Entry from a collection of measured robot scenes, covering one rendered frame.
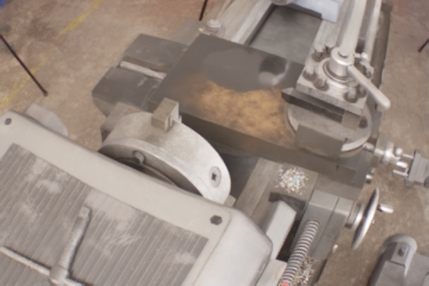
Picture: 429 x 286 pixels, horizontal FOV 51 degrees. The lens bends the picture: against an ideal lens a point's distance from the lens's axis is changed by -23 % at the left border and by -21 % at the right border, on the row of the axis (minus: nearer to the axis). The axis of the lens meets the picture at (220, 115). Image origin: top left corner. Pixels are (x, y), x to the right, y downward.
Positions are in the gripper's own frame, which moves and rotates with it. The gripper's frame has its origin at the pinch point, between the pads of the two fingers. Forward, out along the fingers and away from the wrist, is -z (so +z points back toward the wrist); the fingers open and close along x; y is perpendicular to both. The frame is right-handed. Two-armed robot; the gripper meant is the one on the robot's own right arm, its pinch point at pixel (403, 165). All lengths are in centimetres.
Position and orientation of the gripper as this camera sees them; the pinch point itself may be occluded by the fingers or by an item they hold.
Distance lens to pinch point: 155.4
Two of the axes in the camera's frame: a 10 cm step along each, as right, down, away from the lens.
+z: 9.2, 3.1, -2.4
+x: 3.6, -9.1, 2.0
